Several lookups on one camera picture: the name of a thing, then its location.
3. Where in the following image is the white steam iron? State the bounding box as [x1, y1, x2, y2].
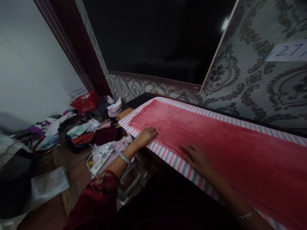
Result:
[86, 141, 138, 179]

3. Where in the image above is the large black screen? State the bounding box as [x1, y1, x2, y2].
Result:
[75, 0, 240, 93]

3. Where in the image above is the dark red door frame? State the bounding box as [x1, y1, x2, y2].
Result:
[33, 0, 112, 98]

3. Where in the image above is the white paper sign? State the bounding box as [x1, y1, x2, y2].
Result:
[265, 44, 307, 63]

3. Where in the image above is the brown cardboard piece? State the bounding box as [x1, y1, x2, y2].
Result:
[116, 107, 135, 120]

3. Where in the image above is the white plastic bag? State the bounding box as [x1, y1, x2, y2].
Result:
[30, 166, 70, 201]

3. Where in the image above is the red plastic basket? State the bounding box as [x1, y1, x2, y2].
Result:
[69, 88, 99, 114]

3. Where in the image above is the pile of clothes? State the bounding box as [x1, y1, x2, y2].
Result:
[14, 95, 131, 154]

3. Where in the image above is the red fleece cloth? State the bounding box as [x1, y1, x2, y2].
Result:
[129, 99, 307, 230]

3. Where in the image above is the pink grey striped cloth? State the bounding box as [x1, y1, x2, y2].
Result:
[117, 96, 307, 230]

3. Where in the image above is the white polka-dot cloth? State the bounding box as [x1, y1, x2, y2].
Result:
[107, 96, 124, 118]

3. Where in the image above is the person's right hand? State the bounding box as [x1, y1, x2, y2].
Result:
[181, 144, 217, 176]

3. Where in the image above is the black round bin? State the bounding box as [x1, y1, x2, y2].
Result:
[0, 148, 37, 219]

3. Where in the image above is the white plastic stool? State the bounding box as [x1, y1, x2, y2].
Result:
[117, 153, 148, 205]

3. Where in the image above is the person's left hand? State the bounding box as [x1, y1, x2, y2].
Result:
[136, 127, 160, 147]

